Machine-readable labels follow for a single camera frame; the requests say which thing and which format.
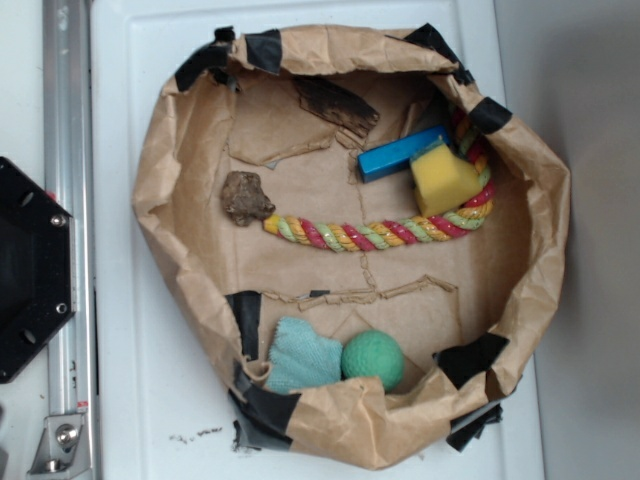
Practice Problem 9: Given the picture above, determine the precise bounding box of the aluminium extrusion rail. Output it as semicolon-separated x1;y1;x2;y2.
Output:
41;0;99;416

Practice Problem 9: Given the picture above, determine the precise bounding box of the brown rock lump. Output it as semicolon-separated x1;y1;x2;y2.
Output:
222;171;276;227

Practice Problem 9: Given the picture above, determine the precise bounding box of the light blue cloth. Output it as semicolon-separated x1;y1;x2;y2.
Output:
266;317;343;394

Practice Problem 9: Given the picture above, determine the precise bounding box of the blue wooden block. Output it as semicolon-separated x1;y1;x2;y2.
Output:
357;125;450;183

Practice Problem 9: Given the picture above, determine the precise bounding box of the multicolour twisted rope toy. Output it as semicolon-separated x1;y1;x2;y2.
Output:
263;108;495;252

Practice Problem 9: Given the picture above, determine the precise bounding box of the green rubber ball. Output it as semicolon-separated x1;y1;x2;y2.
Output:
341;330;404;391

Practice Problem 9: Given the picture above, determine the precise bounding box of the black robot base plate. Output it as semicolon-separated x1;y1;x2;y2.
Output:
1;157;74;384

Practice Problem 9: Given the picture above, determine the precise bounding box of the brown paper bag bin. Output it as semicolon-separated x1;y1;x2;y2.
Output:
132;25;570;469

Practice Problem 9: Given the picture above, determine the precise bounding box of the yellow sponge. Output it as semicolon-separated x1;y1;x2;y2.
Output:
410;139;483;217

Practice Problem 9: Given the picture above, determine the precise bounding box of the metal corner bracket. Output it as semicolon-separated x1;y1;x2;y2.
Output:
26;413;91;479

